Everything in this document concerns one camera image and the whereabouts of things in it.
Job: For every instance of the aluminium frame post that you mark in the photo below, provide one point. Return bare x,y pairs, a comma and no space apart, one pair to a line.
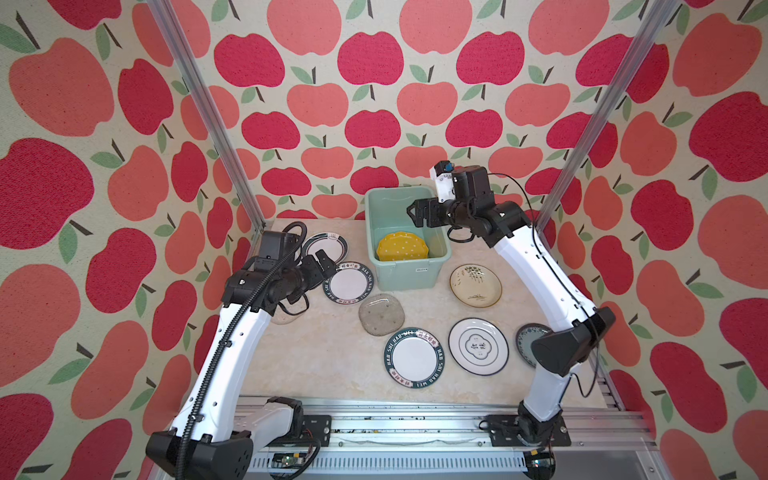
174,36
659,15

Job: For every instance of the grey clear glass plate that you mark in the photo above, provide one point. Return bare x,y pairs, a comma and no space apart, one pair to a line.
381,315

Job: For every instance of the left aluminium frame post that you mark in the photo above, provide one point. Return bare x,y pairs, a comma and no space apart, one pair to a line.
174,36

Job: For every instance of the cream plate with plant motif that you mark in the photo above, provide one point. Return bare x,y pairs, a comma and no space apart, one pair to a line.
475,285

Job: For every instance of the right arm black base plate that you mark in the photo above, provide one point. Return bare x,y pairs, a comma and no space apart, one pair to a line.
525,431

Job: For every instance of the white plate black line pattern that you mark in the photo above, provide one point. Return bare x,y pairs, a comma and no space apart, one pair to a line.
478,346

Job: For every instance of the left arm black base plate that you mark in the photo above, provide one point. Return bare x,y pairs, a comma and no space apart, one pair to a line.
313,428

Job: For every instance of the right aluminium frame post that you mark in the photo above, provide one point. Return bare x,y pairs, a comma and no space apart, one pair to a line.
659,15

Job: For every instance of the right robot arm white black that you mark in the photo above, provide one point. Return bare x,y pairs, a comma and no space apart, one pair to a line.
577,325

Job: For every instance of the small green rim lettered plate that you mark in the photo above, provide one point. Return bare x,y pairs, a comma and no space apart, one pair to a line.
352,283

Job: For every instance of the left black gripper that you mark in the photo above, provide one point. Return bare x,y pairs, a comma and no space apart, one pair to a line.
317,276

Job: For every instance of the large green rim lettered plate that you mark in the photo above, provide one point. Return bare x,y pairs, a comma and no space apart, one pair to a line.
414,358

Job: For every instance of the white plate green red rim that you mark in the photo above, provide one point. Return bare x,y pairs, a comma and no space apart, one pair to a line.
334,245

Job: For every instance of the front aluminium rail base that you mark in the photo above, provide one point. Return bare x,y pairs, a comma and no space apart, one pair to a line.
377,439

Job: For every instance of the blue white patterned plate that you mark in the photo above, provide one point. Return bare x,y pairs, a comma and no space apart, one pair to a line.
524,338

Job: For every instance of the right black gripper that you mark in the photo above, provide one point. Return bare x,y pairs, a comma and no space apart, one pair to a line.
419,210

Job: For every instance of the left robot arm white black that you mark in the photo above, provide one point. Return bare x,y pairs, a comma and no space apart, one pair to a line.
203,441

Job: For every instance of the yellow polka dot plate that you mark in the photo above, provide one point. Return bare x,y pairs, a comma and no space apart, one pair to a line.
402,246

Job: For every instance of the light green plastic bin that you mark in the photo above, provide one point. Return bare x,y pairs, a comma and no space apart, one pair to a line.
385,213

